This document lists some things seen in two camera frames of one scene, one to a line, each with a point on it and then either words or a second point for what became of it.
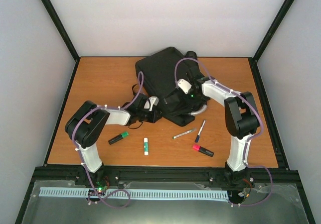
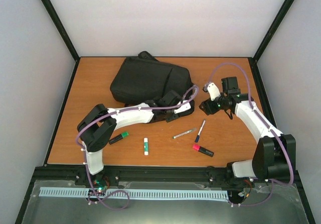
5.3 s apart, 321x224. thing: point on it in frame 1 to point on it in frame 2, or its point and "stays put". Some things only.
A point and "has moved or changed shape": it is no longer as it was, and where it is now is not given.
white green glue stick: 146,146 stays put
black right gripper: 189,102 to 209,108
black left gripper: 153,118 to 172,118
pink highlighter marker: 202,149 stays put
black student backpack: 158,72 has moved or changed shape
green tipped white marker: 184,133 stays put
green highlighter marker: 121,136 stays put
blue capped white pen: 200,131 stays put
